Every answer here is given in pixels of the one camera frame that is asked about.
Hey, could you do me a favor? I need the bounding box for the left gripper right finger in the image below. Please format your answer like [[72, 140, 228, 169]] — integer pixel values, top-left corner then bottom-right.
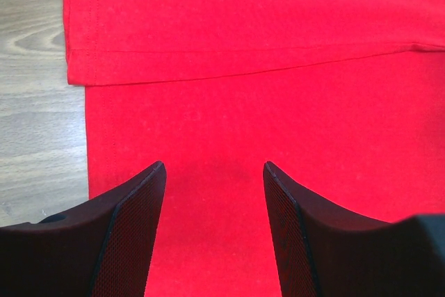
[[263, 162, 444, 296]]

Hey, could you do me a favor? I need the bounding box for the red t shirt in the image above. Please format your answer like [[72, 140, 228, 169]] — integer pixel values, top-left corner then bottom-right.
[[63, 0, 444, 296]]

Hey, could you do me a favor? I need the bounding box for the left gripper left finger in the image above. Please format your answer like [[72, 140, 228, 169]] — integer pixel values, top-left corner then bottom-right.
[[1, 161, 166, 296]]

